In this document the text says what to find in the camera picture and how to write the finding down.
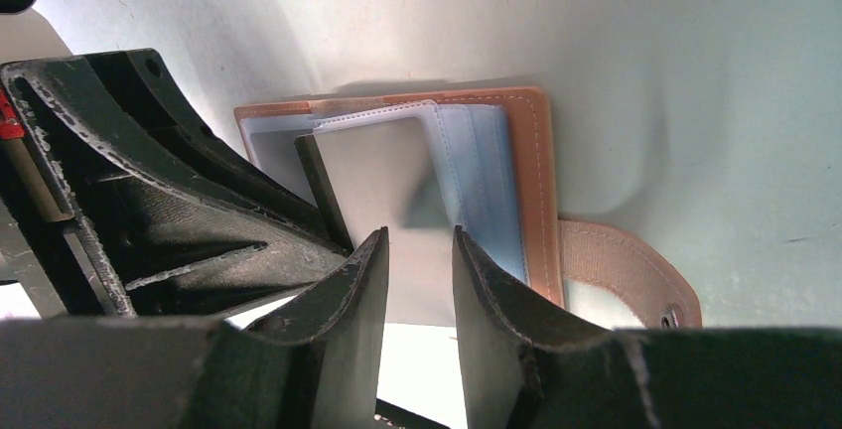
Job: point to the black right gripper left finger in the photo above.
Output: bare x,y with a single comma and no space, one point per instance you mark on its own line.
312,363

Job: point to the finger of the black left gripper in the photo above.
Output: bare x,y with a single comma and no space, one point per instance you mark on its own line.
144,89
99,219

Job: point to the tan leather card holder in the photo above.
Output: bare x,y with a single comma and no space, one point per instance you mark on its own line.
556,249

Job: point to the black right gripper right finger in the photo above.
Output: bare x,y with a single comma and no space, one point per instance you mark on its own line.
526,363

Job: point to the silver card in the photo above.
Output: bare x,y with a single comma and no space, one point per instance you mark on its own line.
381,175

